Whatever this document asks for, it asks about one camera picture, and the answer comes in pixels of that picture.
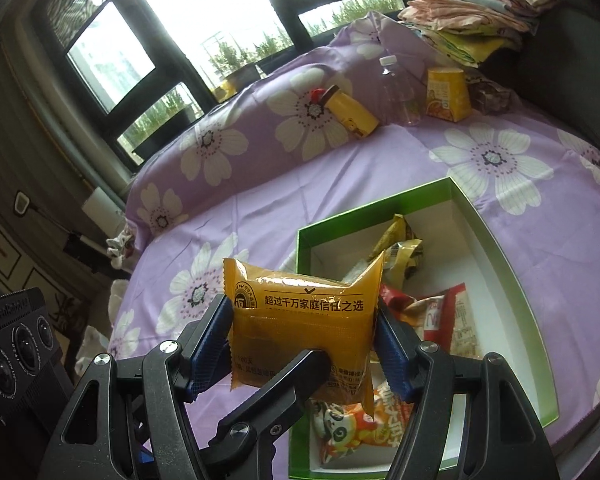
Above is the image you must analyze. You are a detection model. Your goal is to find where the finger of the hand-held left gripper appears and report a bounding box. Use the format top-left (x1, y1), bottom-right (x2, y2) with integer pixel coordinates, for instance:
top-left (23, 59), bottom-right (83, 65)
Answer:
top-left (200, 349), bottom-right (332, 480)

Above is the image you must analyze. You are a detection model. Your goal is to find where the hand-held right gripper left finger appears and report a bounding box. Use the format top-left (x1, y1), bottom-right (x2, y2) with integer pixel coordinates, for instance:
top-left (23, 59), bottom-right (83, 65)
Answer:
top-left (40, 292), bottom-right (233, 480)

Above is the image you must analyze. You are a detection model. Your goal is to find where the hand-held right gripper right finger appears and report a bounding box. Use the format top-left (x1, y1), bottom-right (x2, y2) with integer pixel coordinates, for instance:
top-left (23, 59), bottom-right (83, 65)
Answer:
top-left (375, 305), bottom-right (561, 480)

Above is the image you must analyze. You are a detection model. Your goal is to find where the red brown snack packet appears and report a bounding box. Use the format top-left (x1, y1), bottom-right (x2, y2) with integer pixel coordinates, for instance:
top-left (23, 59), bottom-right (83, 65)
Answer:
top-left (380, 284), bottom-right (421, 316)

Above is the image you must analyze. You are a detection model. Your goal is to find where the orange panda snack packet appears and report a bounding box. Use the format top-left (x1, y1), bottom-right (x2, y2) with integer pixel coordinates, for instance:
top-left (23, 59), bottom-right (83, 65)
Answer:
top-left (311, 380), bottom-right (416, 467)

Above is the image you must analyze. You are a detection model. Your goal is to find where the white red-edged snack packet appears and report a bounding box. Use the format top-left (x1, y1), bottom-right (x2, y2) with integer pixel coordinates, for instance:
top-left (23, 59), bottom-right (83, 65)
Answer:
top-left (415, 282), bottom-right (481, 358)

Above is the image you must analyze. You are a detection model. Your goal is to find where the orange yellow snack packet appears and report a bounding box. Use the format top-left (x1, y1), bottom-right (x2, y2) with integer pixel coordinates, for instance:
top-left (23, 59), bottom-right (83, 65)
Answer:
top-left (222, 250), bottom-right (386, 416)

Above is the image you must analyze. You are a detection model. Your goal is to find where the dark brown snack packet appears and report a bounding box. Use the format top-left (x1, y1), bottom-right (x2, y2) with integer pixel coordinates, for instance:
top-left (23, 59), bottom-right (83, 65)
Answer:
top-left (369, 213), bottom-right (426, 281)

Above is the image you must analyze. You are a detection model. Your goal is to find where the green cardboard box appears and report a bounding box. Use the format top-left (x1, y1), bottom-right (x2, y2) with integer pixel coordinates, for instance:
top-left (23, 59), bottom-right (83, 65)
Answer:
top-left (287, 176), bottom-right (556, 480)

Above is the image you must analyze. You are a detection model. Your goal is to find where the white yellow plastic bag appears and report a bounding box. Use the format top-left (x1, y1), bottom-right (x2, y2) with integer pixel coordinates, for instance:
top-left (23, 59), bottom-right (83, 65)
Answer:
top-left (77, 325), bottom-right (111, 361)

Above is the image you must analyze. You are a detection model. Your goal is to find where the white patterned cloth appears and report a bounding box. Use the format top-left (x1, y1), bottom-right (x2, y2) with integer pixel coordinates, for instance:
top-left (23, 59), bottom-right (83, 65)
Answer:
top-left (105, 227), bottom-right (137, 266)

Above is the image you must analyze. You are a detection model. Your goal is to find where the purple floral bed sheet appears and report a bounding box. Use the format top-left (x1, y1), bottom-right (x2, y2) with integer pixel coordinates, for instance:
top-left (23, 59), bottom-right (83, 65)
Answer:
top-left (105, 90), bottom-right (600, 466)

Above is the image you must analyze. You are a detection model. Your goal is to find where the purple floral pillow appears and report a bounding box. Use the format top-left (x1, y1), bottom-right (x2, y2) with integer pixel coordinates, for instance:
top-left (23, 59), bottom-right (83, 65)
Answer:
top-left (125, 12), bottom-right (431, 241)

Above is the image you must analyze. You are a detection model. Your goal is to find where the potted green plant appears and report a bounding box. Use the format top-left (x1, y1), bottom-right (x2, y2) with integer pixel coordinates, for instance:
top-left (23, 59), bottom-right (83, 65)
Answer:
top-left (117, 82), bottom-right (206, 161)
top-left (207, 30), bottom-right (291, 96)

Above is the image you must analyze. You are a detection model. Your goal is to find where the yellow bottle with red cap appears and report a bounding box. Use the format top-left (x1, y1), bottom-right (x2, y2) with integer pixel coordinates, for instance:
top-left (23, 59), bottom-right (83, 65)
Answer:
top-left (310, 85), bottom-right (380, 140)

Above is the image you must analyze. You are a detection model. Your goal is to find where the clear plastic bottle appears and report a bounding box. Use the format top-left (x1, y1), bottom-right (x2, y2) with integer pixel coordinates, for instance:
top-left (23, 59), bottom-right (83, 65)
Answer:
top-left (378, 55), bottom-right (422, 127)

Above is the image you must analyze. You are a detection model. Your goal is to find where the orange juice carton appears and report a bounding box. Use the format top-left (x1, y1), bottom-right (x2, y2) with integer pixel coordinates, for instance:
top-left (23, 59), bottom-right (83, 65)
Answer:
top-left (426, 67), bottom-right (473, 123)

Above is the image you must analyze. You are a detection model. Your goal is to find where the dark wrapped packet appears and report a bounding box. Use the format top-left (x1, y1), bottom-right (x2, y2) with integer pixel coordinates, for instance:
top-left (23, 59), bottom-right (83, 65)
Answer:
top-left (467, 77), bottom-right (513, 116)

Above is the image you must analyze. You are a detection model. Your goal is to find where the black framed window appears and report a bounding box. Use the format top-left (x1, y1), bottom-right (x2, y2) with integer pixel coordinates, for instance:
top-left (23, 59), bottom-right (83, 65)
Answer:
top-left (30, 0), bottom-right (431, 171)

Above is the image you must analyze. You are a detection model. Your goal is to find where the dark upholstered furniture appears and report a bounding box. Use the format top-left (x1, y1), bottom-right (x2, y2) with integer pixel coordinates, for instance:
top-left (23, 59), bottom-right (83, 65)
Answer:
top-left (500, 0), bottom-right (600, 126)

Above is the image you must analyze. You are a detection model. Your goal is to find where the stack of folded cloths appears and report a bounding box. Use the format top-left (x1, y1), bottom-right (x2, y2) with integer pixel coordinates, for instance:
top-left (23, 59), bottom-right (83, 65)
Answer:
top-left (397, 0), bottom-right (561, 68)

